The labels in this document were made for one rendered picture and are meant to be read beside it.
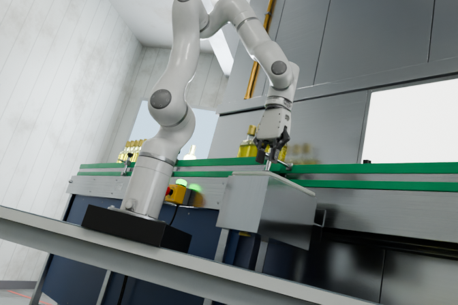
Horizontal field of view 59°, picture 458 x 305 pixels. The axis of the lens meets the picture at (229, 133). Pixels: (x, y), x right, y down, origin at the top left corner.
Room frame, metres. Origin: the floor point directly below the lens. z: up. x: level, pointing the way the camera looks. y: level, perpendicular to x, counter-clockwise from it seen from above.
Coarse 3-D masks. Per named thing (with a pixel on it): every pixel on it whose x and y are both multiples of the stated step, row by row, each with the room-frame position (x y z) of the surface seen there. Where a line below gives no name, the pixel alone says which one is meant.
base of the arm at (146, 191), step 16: (144, 160) 1.23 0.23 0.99; (160, 160) 1.23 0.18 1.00; (144, 176) 1.23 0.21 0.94; (160, 176) 1.24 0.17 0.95; (128, 192) 1.24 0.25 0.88; (144, 192) 1.23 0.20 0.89; (160, 192) 1.25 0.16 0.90; (112, 208) 1.22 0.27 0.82; (128, 208) 1.21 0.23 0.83; (144, 208) 1.23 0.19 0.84; (160, 208) 1.28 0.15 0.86
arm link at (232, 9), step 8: (224, 0) 1.23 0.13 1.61; (232, 0) 1.21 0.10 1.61; (240, 0) 1.21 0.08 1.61; (216, 8) 1.26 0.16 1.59; (224, 8) 1.23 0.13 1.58; (232, 8) 1.21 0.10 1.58; (240, 8) 1.20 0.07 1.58; (248, 8) 1.20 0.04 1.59; (216, 16) 1.27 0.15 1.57; (224, 16) 1.25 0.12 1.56; (232, 16) 1.22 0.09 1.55; (240, 16) 1.20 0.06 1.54; (248, 16) 1.19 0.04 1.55; (256, 16) 1.21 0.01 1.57; (208, 24) 1.32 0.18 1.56; (216, 24) 1.29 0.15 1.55; (224, 24) 1.28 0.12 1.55; (232, 24) 1.24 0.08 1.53; (200, 32) 1.33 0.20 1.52; (208, 32) 1.34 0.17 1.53; (216, 32) 1.33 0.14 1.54
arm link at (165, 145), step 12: (192, 120) 1.31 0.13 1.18; (168, 132) 1.31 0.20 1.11; (180, 132) 1.31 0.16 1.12; (192, 132) 1.34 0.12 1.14; (144, 144) 1.25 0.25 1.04; (156, 144) 1.23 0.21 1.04; (168, 144) 1.24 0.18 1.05; (180, 144) 1.28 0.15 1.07; (144, 156) 1.24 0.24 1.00; (156, 156) 1.23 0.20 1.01; (168, 156) 1.24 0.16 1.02
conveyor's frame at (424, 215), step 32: (96, 192) 2.37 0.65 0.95; (192, 192) 1.64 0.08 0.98; (320, 192) 1.26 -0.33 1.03; (352, 192) 1.17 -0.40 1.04; (384, 192) 1.09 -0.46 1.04; (416, 192) 1.02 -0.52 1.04; (448, 192) 0.96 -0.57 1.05; (352, 224) 1.16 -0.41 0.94; (384, 224) 1.08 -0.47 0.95; (416, 224) 1.01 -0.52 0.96; (448, 224) 0.95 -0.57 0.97; (224, 256) 1.43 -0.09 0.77; (256, 256) 1.54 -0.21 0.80
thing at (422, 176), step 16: (288, 176) 1.40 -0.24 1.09; (304, 176) 1.35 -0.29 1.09; (320, 176) 1.29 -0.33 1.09; (336, 176) 1.25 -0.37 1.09; (352, 176) 1.20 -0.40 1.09; (368, 176) 1.16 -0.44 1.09; (384, 176) 1.12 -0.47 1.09; (400, 176) 1.08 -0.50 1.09; (416, 176) 1.04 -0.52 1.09; (432, 176) 1.01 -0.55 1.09; (448, 176) 0.98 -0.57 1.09
